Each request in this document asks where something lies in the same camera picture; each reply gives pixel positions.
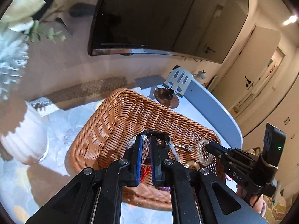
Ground red string bracelet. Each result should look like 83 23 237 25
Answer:
140 166 152 182

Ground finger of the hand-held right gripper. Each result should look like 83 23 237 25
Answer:
210 142 254 162
206 144 234 167

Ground white door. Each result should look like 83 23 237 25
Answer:
236 48 286 124
211 24 282 116

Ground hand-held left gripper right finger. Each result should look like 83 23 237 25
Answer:
150 135 269 224

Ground person's right hand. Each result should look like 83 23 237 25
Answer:
236 183 267 217

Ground black wrist watch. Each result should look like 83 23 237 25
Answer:
139 129 172 147

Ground crystal bead bracelet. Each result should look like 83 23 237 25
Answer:
127 136 152 162

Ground black television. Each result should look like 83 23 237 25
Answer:
87 0 248 64

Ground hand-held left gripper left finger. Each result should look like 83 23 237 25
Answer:
24 135 144 224

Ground clear bead bracelet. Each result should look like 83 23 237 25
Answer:
197 139 214 166

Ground ceiling light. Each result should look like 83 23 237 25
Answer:
281 14 298 26

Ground silver phone stand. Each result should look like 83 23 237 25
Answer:
154 65 193 108

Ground blue and white artificial flowers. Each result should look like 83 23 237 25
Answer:
0 0 67 101

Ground white ribbed vase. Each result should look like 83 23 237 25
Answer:
0 101 49 165

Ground brown wicker basket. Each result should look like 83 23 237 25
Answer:
70 88 226 211

